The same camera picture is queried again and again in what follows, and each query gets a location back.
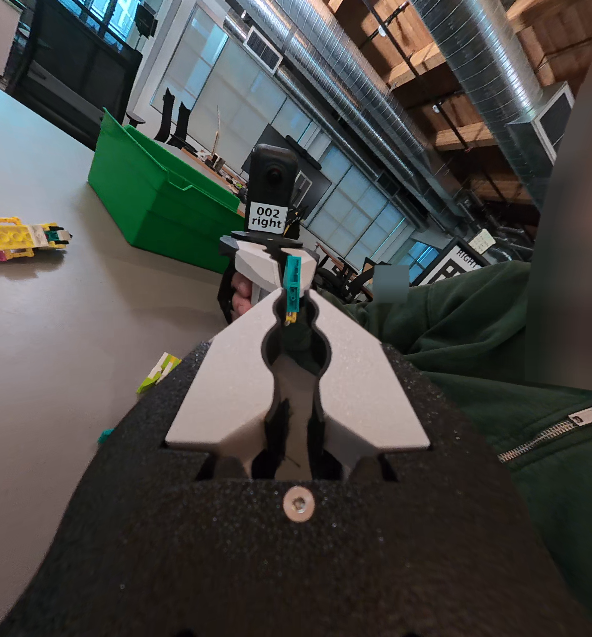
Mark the yellow pink lego model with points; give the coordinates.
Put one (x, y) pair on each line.
(7, 239)

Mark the grey duct vent box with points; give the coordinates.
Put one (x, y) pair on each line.
(550, 119)

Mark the green plastic bin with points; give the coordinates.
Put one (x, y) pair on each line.
(146, 199)

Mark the lime white lego assembly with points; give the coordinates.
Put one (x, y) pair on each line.
(159, 373)

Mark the white paper sign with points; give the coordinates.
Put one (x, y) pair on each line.
(481, 241)

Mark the long wooden table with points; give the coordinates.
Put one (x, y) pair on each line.
(211, 166)

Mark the person's right hand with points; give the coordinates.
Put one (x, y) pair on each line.
(241, 296)

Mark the black cabinet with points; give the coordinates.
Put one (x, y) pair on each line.
(76, 64)

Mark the black monitor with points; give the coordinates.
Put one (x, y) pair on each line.
(268, 137)

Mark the black office chair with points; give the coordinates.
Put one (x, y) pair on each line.
(350, 283)

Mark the black white marker sign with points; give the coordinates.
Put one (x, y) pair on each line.
(448, 263)

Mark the long teal lego piece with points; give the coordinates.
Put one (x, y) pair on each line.
(292, 283)

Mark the black chair back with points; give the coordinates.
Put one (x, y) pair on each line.
(180, 124)
(164, 114)

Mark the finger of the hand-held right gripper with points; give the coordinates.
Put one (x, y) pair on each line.
(258, 266)
(310, 271)

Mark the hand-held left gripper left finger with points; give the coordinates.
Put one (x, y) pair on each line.
(226, 388)

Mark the person's green jacket torso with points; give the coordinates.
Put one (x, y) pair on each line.
(525, 448)

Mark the thin silver duct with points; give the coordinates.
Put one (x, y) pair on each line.
(325, 89)

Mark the teal holed lego beam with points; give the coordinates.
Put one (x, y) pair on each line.
(105, 436)

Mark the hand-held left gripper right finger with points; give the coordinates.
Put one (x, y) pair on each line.
(365, 393)

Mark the large silver duct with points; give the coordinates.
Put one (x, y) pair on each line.
(480, 74)

